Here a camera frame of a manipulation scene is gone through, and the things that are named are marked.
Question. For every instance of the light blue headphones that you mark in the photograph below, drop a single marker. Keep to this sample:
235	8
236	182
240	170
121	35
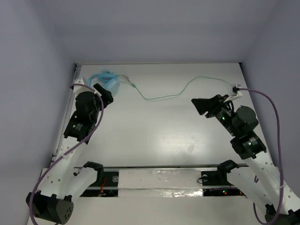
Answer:
108	78

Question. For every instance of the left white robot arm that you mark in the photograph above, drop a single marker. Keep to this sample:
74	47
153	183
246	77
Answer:
58	187

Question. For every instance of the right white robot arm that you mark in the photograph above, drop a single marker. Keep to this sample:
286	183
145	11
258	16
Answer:
268	191

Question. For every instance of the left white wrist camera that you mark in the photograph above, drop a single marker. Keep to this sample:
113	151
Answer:
78	85

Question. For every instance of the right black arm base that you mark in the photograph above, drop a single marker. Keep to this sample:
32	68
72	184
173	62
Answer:
215	183

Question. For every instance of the silver taped rail cover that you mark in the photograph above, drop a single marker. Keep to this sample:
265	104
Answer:
168	183

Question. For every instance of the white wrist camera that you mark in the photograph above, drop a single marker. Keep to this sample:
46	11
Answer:
235	91
78	85

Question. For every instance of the aluminium side rail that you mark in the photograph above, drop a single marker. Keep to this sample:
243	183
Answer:
77	69

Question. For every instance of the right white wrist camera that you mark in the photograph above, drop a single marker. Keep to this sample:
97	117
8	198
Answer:
235	91

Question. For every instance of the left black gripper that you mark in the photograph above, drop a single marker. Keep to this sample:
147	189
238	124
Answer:
104	93

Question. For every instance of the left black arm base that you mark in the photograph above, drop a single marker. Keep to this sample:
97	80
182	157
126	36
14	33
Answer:
106	184

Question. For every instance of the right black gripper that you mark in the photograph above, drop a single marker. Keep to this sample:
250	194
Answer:
203	105

